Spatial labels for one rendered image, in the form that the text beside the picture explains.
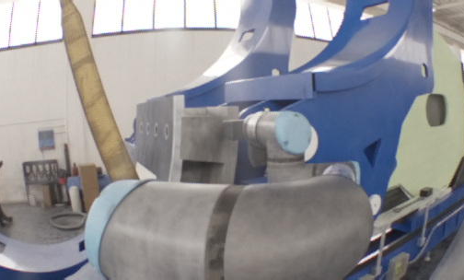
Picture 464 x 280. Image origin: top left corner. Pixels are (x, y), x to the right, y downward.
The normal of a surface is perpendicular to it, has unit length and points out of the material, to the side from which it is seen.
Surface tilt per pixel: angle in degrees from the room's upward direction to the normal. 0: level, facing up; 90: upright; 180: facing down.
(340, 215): 56
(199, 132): 90
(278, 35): 90
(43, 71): 90
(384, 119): 90
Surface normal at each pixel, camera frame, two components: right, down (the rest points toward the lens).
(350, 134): 0.41, 0.05
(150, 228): -0.32, -0.44
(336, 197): 0.32, -0.76
